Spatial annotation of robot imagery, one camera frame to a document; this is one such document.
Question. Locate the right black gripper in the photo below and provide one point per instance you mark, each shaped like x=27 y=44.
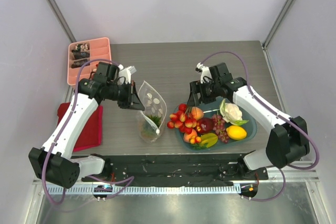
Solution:
x=198 y=90

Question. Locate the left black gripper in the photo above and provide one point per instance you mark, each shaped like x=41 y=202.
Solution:
x=132 y=100

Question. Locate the clear zip top bag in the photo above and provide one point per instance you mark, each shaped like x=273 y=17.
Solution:
x=154 y=105

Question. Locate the orange toy pineapple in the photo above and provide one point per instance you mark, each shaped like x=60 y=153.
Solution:
x=150 y=126

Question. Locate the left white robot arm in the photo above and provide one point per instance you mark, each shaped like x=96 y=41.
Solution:
x=53 y=162

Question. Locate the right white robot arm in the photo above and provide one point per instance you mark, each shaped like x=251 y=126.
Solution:
x=287 y=140

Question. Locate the orange toy peach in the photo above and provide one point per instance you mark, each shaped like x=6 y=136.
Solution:
x=196 y=113

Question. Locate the teal plastic tray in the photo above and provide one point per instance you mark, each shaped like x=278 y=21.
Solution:
x=209 y=110

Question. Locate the red cherry bunch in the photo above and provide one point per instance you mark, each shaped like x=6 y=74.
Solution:
x=182 y=120

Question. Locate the dark red toy apple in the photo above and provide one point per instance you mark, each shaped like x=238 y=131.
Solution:
x=204 y=125

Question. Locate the purple toy grapes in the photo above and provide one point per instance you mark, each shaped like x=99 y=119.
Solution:
x=219 y=128

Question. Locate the white toy cauliflower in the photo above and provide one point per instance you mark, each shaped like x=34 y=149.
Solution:
x=231 y=113

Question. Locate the small orange cherry cluster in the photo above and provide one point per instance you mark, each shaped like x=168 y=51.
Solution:
x=195 y=140

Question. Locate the yellow green toy starfruit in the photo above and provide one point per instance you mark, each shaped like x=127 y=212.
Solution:
x=208 y=140

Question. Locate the yellow toy lemon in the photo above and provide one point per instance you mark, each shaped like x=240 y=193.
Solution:
x=236 y=133

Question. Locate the red folded cloth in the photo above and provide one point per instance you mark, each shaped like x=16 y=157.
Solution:
x=91 y=135

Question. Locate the pink compartment organizer box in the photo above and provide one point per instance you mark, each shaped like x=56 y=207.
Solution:
x=83 y=51

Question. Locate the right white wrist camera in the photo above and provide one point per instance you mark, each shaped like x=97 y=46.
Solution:
x=205 y=74

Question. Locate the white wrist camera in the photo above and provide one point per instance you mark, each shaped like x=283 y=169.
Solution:
x=125 y=74
x=205 y=74

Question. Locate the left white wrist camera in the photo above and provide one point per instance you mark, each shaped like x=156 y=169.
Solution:
x=125 y=74

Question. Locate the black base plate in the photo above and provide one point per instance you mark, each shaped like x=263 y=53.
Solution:
x=181 y=170

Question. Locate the slotted white cable duct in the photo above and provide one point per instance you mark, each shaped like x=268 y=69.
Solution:
x=106 y=189

